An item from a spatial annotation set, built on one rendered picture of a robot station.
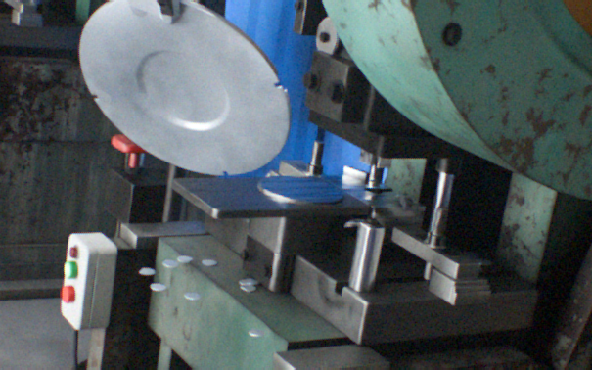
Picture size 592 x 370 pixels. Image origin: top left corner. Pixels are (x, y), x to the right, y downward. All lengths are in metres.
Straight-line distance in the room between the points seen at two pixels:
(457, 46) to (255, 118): 0.40
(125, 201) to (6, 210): 1.36
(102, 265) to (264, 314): 0.33
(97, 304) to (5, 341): 1.17
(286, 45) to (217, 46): 2.68
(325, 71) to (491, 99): 0.50
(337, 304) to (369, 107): 0.27
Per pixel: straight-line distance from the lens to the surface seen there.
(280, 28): 4.16
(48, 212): 3.33
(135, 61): 1.58
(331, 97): 1.69
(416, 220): 1.80
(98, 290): 1.90
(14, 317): 3.21
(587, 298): 1.82
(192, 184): 1.71
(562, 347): 1.83
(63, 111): 3.25
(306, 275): 1.71
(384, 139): 1.69
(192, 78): 1.56
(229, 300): 1.72
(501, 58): 1.27
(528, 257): 1.83
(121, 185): 1.97
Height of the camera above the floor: 1.26
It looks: 16 degrees down
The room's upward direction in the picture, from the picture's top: 9 degrees clockwise
